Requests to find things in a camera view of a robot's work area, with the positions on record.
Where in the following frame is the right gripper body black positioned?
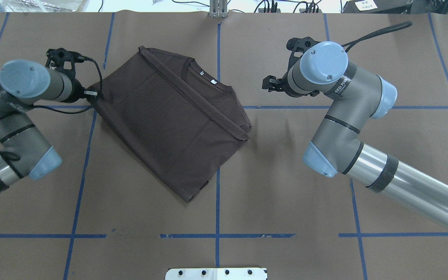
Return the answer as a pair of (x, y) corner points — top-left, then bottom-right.
(277, 78), (291, 94)

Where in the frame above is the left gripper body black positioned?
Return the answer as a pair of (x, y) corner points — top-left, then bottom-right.
(72, 85), (88, 103)

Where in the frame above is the dark brown t-shirt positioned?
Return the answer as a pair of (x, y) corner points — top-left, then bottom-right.
(94, 46), (251, 203)

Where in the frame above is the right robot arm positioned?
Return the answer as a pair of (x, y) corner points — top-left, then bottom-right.
(262, 37), (448, 230)

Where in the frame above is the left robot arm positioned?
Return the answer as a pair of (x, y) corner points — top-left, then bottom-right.
(0, 59), (103, 193)

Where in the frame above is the left grey usb hub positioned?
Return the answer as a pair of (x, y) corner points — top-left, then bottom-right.
(254, 0), (278, 14)

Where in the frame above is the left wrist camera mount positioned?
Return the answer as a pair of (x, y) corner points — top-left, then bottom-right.
(45, 48), (86, 80)

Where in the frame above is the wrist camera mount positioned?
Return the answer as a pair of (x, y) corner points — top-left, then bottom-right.
(45, 48), (86, 80)
(286, 37), (320, 69)

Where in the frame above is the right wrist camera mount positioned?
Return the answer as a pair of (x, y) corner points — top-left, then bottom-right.
(286, 37), (320, 69)

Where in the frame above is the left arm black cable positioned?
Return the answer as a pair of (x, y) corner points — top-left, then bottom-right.
(0, 56), (104, 161)

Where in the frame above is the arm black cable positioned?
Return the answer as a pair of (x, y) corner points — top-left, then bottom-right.
(0, 56), (104, 161)
(341, 21), (413, 49)

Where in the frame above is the aluminium frame post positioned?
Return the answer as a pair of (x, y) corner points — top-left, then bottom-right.
(209, 0), (229, 18)

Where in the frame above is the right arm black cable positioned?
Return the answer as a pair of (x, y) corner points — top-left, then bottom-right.
(341, 21), (413, 49)

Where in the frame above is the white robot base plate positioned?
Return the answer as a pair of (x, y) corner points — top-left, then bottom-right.
(165, 267), (268, 280)

